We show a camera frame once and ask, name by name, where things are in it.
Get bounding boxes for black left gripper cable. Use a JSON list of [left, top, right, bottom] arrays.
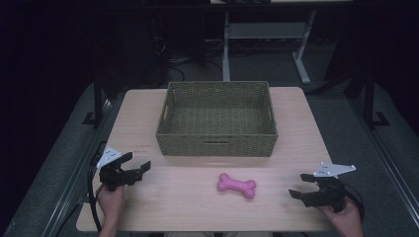
[[86, 159, 104, 233]]

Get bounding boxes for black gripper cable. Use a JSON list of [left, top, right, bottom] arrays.
[[340, 184, 366, 222], [86, 159, 104, 233]]

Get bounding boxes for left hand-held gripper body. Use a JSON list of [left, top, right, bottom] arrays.
[[96, 145, 144, 193]]

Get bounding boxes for pink bone-shaped toy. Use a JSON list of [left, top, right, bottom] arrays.
[[216, 172, 258, 200]]

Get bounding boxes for grey metal rail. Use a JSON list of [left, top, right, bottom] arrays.
[[41, 98, 115, 237], [348, 97, 419, 230]]

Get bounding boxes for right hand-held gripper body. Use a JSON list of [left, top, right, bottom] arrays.
[[303, 161, 358, 213]]

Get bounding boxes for black metal stand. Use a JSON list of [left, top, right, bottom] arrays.
[[362, 70, 390, 130], [81, 73, 105, 127]]

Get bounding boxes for bundle of floor cables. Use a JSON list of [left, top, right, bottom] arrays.
[[154, 36, 225, 83]]

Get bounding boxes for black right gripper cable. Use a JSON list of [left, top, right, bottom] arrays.
[[340, 184, 366, 222]]

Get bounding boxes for green woven basket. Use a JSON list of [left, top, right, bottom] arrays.
[[155, 80, 279, 158]]

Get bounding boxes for person's right hand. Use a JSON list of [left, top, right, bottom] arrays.
[[316, 197, 365, 237]]

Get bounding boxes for white metal desk frame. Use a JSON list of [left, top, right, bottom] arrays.
[[221, 9, 317, 85]]

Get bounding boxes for person's left hand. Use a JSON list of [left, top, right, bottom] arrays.
[[96, 183, 126, 231]]

